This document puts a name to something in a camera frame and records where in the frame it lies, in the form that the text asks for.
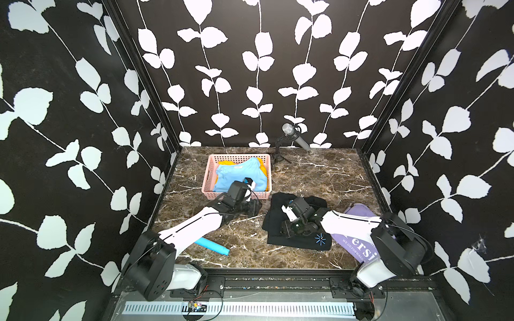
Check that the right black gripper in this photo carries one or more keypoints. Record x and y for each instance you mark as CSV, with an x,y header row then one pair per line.
x,y
288,231

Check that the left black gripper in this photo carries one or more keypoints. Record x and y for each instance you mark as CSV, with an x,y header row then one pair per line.
x,y
254,208

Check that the pink perforated plastic basket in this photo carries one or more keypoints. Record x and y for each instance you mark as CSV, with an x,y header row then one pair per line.
x,y
210,176

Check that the black t-shirt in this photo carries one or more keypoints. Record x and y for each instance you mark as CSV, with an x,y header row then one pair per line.
x,y
273,219

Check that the light blue t-shirt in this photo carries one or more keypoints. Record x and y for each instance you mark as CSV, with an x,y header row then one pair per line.
x,y
227,174

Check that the yellow t-shirt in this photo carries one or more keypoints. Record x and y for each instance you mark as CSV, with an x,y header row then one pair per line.
x,y
262,165

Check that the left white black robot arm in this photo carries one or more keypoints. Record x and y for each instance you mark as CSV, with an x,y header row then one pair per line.
x,y
151,267

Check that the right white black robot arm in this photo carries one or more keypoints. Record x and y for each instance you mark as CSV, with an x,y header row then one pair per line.
x,y
396,249

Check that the purple folded t-shirt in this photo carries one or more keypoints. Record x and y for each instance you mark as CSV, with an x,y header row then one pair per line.
x,y
359,243

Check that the light blue cylinder tube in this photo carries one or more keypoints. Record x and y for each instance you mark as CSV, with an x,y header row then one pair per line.
x,y
213,246

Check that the black microphone tripod stand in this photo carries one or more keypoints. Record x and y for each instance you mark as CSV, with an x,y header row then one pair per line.
x,y
277,156

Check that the grey microphone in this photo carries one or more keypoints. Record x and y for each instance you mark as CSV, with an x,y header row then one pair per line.
x,y
292,134

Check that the small circuit board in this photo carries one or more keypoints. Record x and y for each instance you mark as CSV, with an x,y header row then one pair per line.
x,y
195,307

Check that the white perforated vent strip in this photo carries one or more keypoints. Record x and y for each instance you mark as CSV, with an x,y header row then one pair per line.
x,y
275,309

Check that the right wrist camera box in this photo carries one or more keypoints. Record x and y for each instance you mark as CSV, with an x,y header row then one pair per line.
x,y
289,213

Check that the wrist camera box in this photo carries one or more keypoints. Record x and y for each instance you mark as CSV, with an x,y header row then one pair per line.
x,y
250,183
289,213

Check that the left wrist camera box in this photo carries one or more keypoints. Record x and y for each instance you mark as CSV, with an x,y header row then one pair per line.
x,y
250,183

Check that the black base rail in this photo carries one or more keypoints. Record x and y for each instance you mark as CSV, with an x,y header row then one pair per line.
x,y
334,282

